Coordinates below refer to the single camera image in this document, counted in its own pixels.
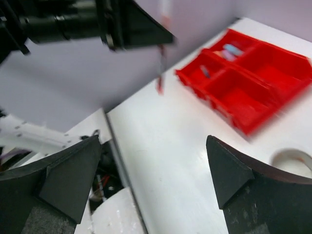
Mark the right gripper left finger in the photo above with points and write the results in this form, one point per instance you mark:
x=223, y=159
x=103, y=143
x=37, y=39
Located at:
x=49, y=196

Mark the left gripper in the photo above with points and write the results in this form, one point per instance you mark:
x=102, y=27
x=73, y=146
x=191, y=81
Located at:
x=123, y=24

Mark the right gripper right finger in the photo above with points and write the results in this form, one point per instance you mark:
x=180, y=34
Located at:
x=257, y=198

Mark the red pen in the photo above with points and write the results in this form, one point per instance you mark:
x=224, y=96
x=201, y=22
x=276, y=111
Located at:
x=165, y=10

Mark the blue pen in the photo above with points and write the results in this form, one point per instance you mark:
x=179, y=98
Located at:
x=205, y=71

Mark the blue highlighter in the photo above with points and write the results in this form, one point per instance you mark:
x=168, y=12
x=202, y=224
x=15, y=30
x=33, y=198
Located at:
x=232, y=49

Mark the pink highlighter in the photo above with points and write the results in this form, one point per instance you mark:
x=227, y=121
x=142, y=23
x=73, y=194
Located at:
x=228, y=55

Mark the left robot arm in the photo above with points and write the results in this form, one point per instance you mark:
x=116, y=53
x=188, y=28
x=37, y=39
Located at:
x=43, y=22

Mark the large clear tape roll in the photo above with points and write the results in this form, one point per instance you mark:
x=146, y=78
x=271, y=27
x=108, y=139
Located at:
x=293, y=161

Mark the red compartment bin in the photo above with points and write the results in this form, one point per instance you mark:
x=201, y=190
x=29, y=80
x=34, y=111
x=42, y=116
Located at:
x=254, y=87

